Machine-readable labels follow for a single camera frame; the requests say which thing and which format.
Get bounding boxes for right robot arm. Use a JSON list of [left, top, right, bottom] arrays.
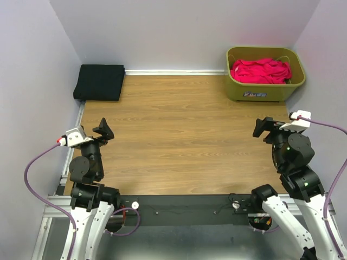
[[249, 110, 346, 259]]

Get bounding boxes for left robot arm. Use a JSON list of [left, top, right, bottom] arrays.
[[61, 119, 120, 259]]

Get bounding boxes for olive green plastic bin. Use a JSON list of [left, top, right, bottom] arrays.
[[226, 46, 306, 102]]

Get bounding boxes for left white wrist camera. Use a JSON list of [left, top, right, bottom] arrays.
[[56, 126, 93, 148]]

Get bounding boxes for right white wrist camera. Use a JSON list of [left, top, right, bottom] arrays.
[[279, 110, 311, 132]]

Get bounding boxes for pink t shirt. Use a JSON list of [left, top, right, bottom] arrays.
[[230, 58, 292, 85]]

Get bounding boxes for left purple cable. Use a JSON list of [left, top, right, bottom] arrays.
[[24, 142, 141, 260]]

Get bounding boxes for aluminium frame rail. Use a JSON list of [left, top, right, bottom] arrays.
[[31, 100, 341, 260]]

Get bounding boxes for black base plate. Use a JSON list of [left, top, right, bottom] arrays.
[[120, 193, 266, 226]]

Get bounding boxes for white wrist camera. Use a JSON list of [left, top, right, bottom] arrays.
[[56, 126, 93, 148], [279, 110, 311, 132]]

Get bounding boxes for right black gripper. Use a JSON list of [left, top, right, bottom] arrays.
[[252, 115, 303, 170]]

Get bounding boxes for folded black t shirt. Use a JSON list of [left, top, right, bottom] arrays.
[[73, 64, 125, 101]]

